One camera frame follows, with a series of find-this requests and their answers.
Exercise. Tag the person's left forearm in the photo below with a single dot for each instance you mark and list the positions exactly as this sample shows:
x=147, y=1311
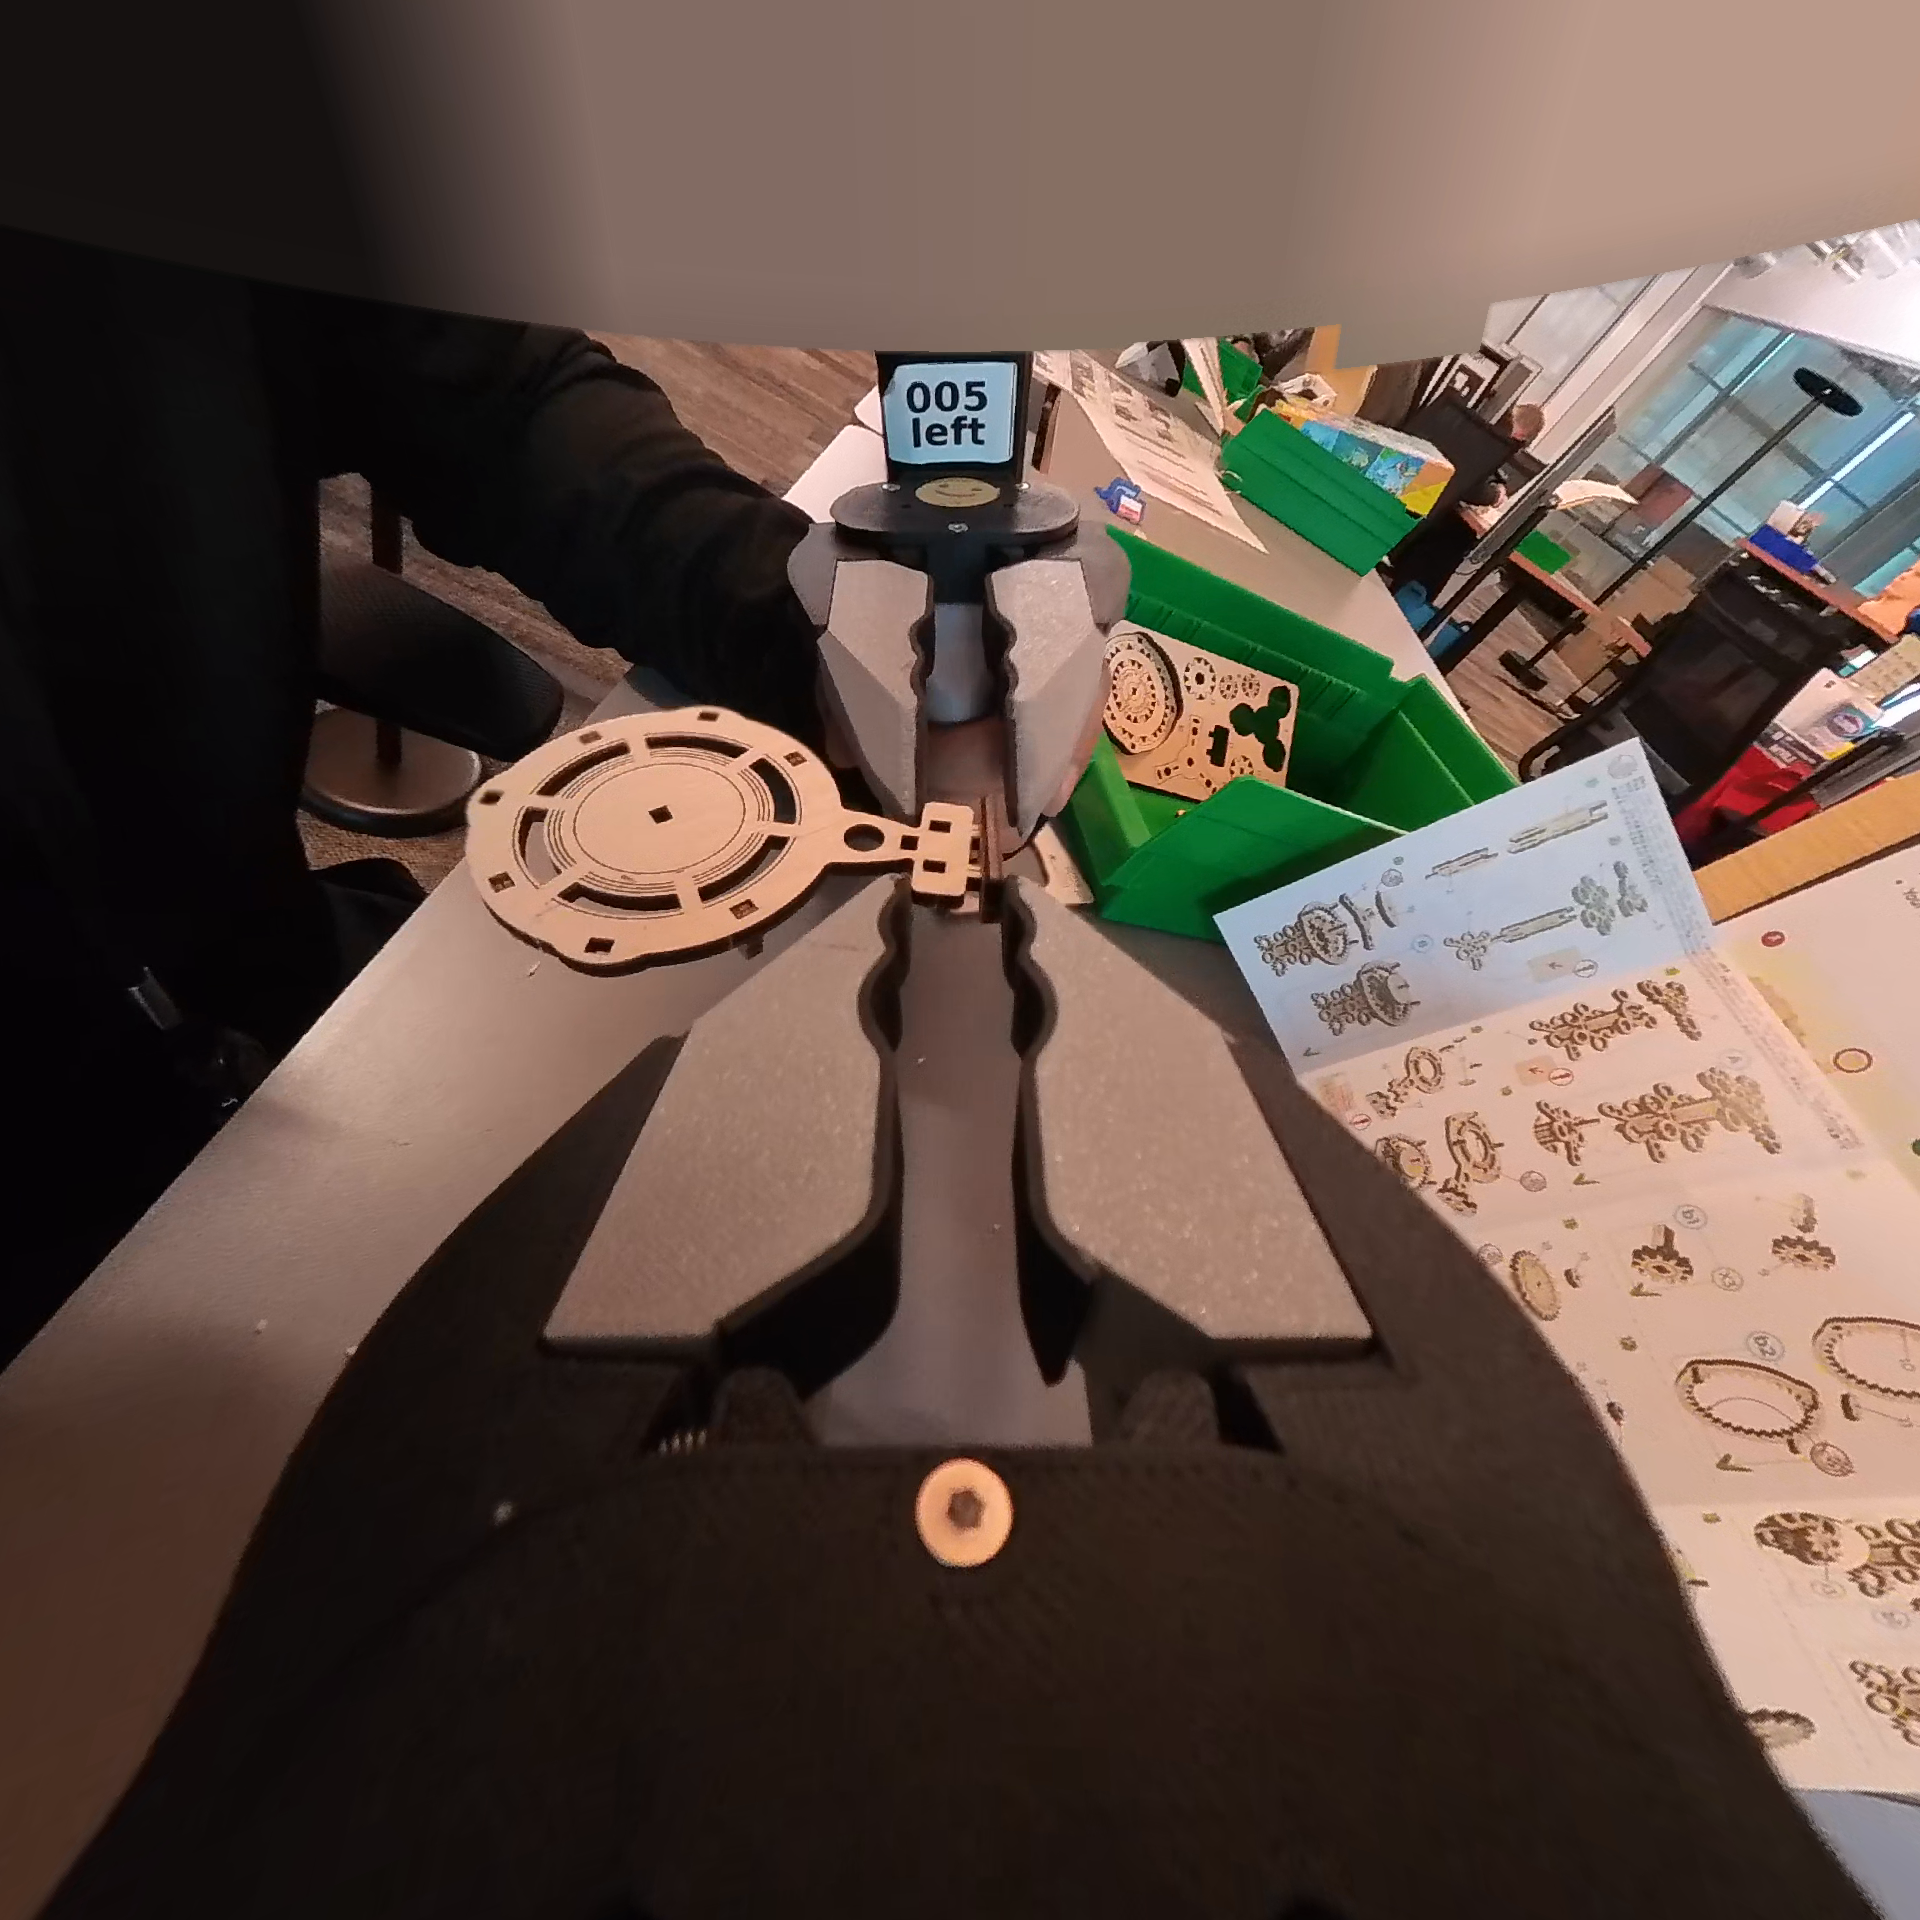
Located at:
x=644, y=493

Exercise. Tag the white printed papers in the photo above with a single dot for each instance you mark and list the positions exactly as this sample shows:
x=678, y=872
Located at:
x=1170, y=450

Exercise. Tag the black office chair silver base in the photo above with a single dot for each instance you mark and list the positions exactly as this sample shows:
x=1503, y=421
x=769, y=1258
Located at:
x=450, y=660

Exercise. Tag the thin dark wooden strip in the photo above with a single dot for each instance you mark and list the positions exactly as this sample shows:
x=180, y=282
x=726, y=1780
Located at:
x=992, y=863

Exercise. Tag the person's black clothing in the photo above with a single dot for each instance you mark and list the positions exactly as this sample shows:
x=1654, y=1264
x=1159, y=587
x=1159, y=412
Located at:
x=150, y=599

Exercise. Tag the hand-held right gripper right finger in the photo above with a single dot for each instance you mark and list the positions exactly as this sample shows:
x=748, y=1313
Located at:
x=1184, y=1184

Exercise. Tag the large laser-cut wooden sheet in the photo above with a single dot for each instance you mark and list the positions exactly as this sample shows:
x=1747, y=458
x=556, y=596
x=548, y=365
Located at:
x=1200, y=735

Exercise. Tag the black mesh office chair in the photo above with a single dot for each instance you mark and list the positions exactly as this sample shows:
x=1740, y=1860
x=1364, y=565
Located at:
x=1723, y=660

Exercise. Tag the printed assembly instruction sheet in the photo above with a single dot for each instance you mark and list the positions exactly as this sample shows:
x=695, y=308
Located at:
x=1575, y=1050

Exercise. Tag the round wooden disc with arm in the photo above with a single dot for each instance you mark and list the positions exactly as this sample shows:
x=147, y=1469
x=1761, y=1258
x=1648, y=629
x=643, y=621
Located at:
x=705, y=819

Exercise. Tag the green background bin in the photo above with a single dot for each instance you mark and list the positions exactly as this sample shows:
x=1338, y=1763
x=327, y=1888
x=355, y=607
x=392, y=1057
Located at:
x=1320, y=493

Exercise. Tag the green plastic bin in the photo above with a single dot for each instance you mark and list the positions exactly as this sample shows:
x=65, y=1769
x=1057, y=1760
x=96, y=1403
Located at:
x=1200, y=877

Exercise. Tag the black floor lamp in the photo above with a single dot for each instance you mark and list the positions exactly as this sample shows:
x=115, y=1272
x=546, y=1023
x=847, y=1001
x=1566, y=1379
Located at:
x=1823, y=387

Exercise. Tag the colourful printed box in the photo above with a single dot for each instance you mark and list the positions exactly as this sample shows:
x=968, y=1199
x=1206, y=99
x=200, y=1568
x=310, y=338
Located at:
x=1388, y=458

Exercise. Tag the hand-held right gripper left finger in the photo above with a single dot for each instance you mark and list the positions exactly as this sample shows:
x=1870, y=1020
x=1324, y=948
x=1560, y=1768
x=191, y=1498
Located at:
x=751, y=1184

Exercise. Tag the small blue red object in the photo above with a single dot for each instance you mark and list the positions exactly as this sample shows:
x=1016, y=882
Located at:
x=1121, y=500

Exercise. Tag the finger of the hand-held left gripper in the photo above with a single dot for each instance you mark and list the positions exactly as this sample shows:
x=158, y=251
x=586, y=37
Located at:
x=870, y=645
x=1058, y=645

